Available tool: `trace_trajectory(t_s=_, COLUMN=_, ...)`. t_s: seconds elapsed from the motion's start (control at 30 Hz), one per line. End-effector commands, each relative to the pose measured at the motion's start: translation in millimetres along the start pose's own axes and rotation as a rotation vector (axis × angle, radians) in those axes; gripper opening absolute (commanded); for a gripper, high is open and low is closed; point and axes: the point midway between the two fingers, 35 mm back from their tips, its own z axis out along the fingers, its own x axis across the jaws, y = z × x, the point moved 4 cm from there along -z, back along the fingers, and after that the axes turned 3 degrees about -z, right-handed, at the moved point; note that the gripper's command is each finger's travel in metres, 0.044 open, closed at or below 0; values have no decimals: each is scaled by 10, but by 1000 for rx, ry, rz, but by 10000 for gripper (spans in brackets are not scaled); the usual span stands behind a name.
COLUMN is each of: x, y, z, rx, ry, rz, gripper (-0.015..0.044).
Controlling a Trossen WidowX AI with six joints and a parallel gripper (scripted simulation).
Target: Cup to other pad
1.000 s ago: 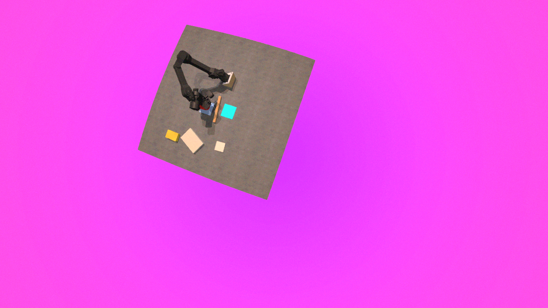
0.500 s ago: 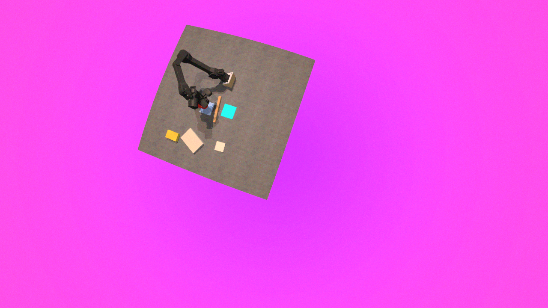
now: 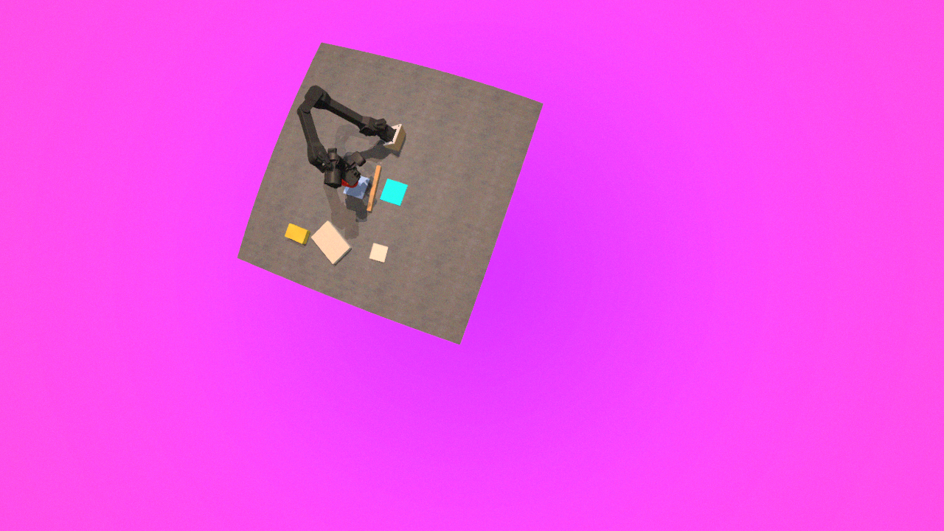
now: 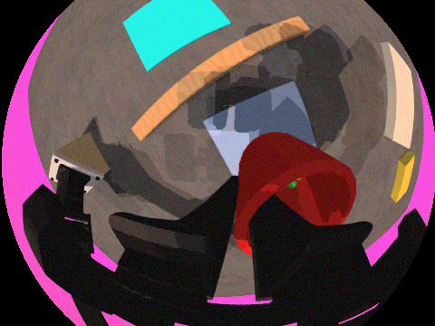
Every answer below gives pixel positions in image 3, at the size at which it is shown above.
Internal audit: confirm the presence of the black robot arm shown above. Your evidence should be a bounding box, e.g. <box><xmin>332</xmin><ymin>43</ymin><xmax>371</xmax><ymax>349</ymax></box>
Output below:
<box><xmin>297</xmin><ymin>85</ymin><xmax>397</xmax><ymax>188</ymax></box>

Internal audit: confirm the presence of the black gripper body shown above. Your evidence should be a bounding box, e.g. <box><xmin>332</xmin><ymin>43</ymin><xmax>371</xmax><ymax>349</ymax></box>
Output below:
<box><xmin>340</xmin><ymin>151</ymin><xmax>366</xmax><ymax>174</ymax></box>

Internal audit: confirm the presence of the orange flat bar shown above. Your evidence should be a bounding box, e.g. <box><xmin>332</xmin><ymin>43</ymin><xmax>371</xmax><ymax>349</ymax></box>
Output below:
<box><xmin>367</xmin><ymin>165</ymin><xmax>382</xmax><ymax>212</ymax></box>

